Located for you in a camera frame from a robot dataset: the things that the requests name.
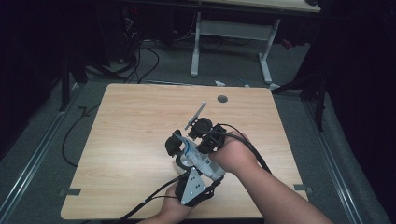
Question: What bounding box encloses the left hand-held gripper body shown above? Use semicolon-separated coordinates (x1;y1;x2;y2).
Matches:
175;166;217;208

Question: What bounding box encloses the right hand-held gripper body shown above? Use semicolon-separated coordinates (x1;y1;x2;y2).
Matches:
184;101;228;156

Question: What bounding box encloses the blue and white milk carton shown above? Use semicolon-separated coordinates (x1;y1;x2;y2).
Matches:
173;133;227;182

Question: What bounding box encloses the clear jar with black lid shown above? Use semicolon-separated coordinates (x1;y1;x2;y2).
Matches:
164;129;200;177

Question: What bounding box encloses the person's left hand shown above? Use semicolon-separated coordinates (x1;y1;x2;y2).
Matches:
154;183;194;224

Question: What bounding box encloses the person's right hand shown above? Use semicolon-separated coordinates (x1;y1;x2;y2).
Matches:
207;131;260;175

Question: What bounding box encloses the white-framed desk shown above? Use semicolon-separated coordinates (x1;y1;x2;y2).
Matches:
190;0;321;86

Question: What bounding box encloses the black metal stand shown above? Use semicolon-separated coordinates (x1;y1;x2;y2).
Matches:
59;54;90;112
272;71;330;132

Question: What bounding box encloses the dark computer case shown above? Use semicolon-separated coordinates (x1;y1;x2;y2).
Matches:
102;3;141;63

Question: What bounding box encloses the right hand-held gripper black cable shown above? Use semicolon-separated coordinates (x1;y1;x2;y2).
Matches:
204;123;273;175

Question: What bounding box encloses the hand-held gripper black cable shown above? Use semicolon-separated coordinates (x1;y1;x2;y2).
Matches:
204;123;273;175
114;172;189;224

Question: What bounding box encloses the left hand-held gripper black cable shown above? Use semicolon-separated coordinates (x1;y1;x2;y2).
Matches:
114;172;189;224

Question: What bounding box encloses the looped black floor cable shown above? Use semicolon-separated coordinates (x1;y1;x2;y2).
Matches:
136;46;161;84

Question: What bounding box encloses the black floor cable bundle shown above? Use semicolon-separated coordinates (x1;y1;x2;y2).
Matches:
88;46;140;83

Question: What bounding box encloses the metal floor rail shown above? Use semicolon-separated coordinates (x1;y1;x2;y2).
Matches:
303;101;363;224
0;82;85;224

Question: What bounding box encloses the white cable tangle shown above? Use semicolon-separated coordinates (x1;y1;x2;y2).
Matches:
124;17;138;41

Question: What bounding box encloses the long thin black floor cable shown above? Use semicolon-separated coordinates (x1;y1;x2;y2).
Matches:
61;102;102;168

